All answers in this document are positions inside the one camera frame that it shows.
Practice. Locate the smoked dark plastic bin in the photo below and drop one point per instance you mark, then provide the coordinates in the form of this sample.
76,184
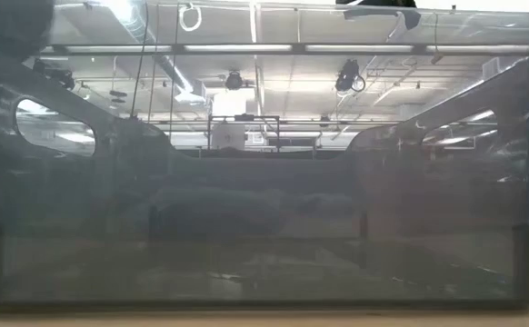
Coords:
264,254

